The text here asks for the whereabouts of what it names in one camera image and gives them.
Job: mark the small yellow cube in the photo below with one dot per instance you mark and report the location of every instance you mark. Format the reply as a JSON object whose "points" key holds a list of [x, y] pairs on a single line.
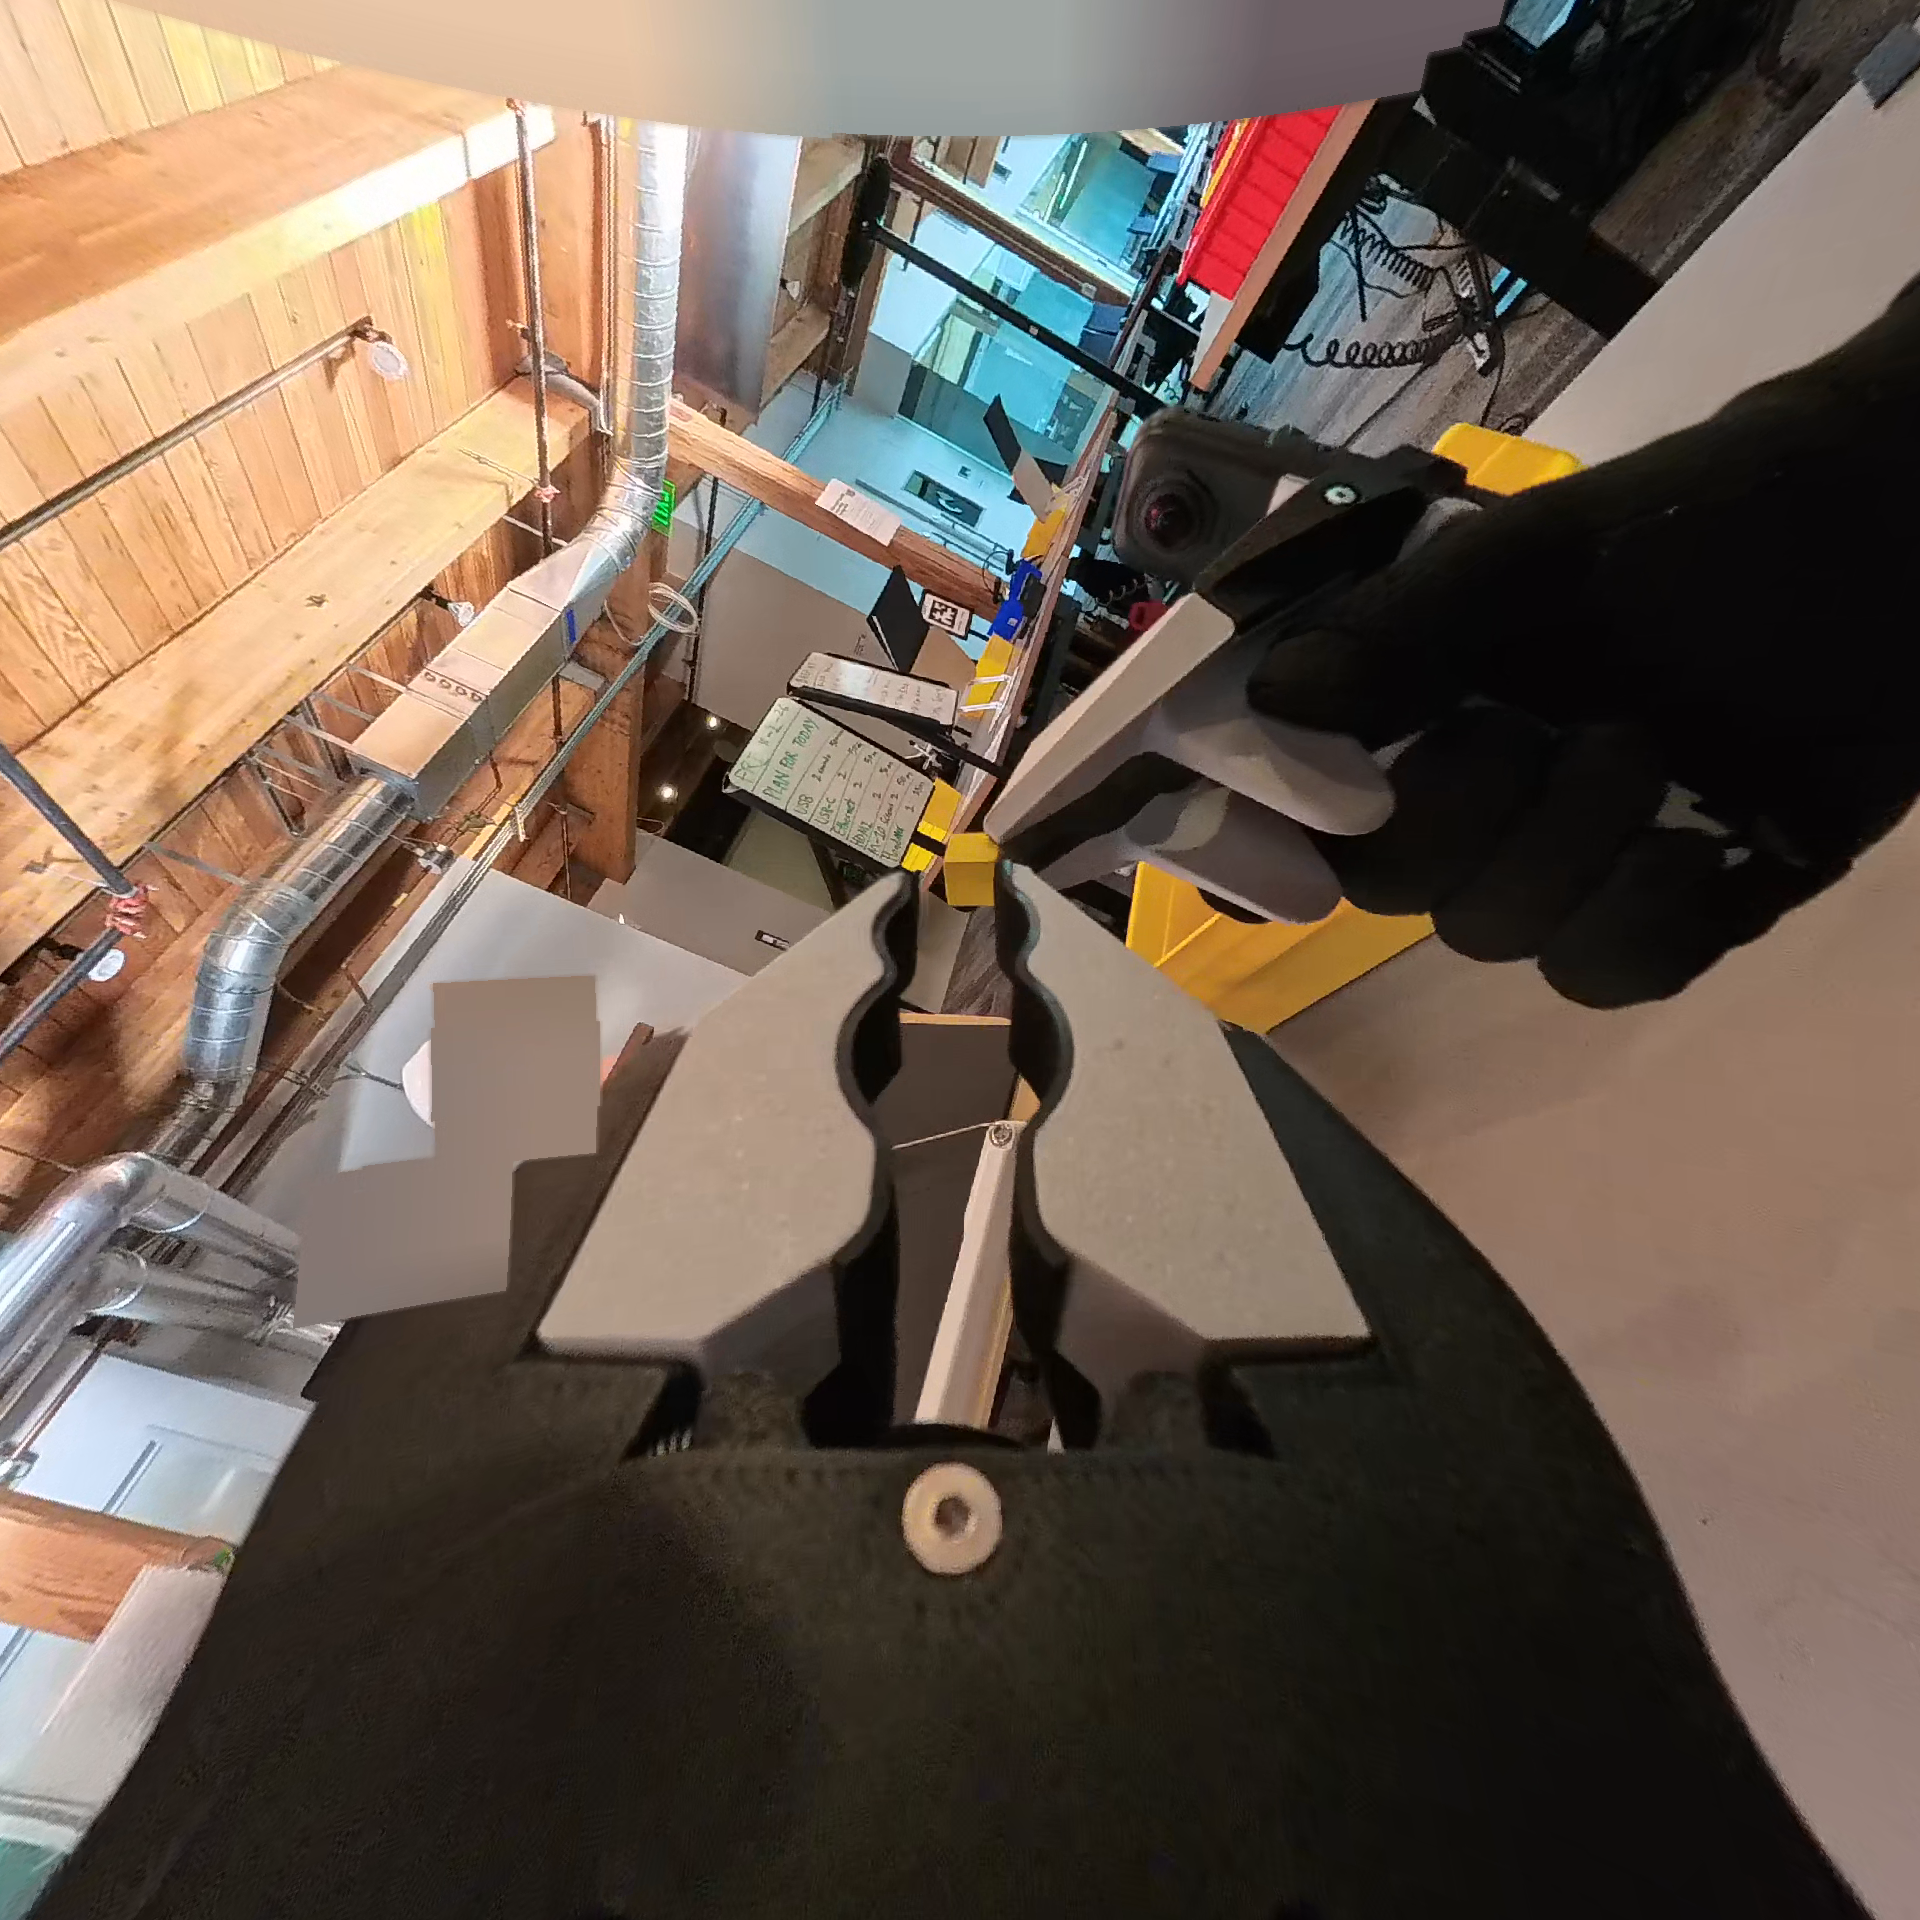
{"points": [[972, 874]]}

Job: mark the large written whiteboard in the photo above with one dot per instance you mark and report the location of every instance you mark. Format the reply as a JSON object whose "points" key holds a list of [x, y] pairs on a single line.
{"points": [[832, 786]]}

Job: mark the white bracket bar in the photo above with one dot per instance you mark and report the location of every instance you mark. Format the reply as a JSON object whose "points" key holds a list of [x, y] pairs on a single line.
{"points": [[967, 1276]]}

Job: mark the small written whiteboard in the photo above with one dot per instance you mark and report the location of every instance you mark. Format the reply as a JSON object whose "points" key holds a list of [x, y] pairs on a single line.
{"points": [[879, 692]]}

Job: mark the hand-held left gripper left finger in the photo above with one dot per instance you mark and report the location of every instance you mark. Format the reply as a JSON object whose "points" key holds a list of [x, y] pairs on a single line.
{"points": [[704, 1184]]}

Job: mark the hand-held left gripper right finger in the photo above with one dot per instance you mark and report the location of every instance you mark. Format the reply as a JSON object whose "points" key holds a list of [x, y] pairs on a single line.
{"points": [[1200, 1184]]}

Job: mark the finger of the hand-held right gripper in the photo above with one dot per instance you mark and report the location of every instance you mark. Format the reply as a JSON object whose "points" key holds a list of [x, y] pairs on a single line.
{"points": [[1229, 856], [1108, 704]]}

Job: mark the white paper notice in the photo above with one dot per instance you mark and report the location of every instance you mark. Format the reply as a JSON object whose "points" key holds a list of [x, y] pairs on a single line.
{"points": [[858, 510]]}

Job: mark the yellow storage bin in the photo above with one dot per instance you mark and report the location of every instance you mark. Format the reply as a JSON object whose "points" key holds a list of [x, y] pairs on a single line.
{"points": [[1244, 954]]}

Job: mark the person's right hand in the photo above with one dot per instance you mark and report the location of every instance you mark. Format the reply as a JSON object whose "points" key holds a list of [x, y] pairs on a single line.
{"points": [[1575, 720]]}

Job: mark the silver spiral air duct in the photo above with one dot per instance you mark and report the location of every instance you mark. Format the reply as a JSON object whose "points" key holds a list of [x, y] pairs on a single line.
{"points": [[647, 299]]}

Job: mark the red storage bin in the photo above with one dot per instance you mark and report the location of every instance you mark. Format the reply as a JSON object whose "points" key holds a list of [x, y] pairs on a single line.
{"points": [[1260, 194]]}

